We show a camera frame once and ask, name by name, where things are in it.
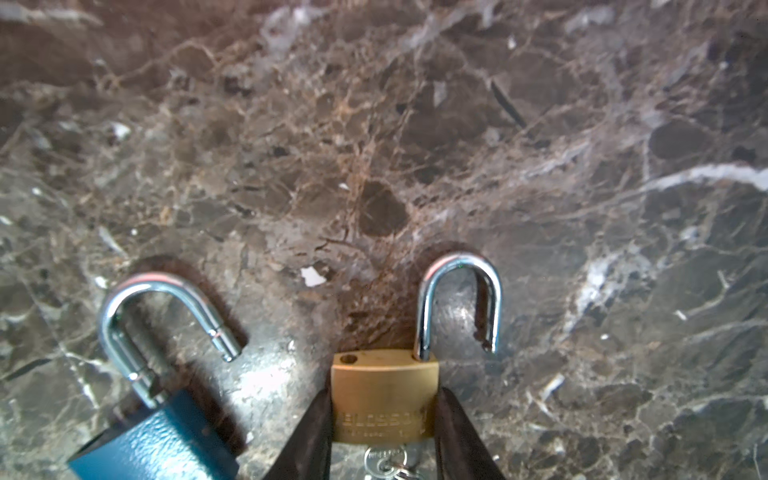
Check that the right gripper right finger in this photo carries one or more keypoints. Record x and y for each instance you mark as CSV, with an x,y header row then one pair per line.
x,y
460,452

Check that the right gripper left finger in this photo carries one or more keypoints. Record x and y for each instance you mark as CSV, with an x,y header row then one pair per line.
x,y
307,453

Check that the brass padlock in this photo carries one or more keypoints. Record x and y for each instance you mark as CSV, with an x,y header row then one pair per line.
x,y
388,396

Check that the blue padlock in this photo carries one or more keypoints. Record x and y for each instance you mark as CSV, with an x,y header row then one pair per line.
x,y
169,437

